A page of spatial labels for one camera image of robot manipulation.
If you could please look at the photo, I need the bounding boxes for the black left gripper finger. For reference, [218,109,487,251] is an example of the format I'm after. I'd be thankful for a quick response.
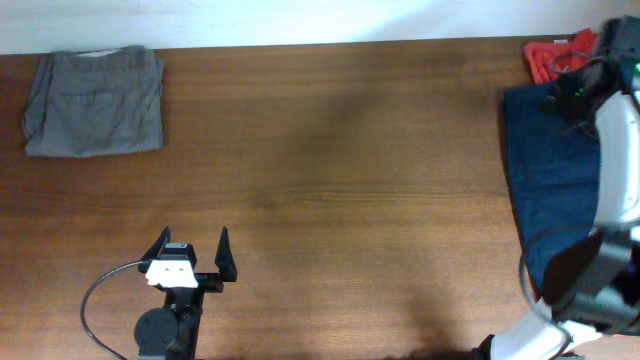
[137,226,171,273]
[215,227,238,282]

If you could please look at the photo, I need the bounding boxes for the dark blue shorts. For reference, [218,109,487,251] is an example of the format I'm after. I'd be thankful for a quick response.
[503,84,600,289]

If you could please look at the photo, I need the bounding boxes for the grey shorts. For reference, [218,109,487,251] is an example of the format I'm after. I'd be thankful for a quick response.
[21,46,164,158]

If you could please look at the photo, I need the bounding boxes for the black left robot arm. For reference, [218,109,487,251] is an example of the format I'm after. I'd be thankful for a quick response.
[134,228,238,360]

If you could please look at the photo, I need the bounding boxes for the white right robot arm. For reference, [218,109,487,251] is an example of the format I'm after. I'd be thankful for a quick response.
[470,15,639,359]

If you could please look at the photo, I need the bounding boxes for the red cloth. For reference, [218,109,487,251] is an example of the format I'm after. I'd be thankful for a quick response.
[523,29,598,85]

